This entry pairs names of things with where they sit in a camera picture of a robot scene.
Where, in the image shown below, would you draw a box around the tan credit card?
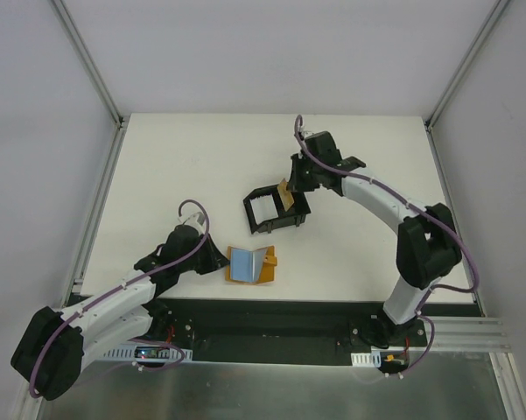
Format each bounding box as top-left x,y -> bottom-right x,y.
277,178 -> 295,212

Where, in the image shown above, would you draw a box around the black plastic card box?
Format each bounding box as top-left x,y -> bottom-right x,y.
242,184 -> 311,235

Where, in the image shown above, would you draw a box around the yellow leather card holder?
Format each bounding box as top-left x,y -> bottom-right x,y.
225,246 -> 277,285

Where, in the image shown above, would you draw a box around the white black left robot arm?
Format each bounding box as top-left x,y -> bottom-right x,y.
11,225 -> 229,401

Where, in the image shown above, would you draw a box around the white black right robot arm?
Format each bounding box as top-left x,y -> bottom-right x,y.
288,129 -> 462,349

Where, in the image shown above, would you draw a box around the white cards in box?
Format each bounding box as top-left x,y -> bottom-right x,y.
249,195 -> 278,224

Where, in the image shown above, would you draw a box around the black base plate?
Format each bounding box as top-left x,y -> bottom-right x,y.
65,295 -> 437,367

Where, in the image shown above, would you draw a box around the white cable duct left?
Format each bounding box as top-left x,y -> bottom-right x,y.
100,342 -> 181,363

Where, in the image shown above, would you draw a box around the white cable duct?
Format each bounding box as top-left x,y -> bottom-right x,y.
100,342 -> 181,363
350,350 -> 382,368

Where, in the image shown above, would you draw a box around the aluminium frame rail left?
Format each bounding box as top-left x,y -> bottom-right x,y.
47,0 -> 130,307

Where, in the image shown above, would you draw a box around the aluminium frame rail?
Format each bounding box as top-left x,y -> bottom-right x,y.
47,0 -> 130,307
428,1 -> 524,307

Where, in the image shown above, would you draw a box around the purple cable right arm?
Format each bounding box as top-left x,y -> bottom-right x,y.
292,114 -> 482,382

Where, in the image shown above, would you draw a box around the white cable duct right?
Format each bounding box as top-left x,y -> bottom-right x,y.
350,350 -> 382,368

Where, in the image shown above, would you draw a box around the aluminium front cross rail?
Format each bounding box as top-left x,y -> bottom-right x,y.
43,305 -> 513,355

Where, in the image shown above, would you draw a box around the aluminium frame rail right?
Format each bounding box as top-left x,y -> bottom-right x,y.
428,1 -> 524,307

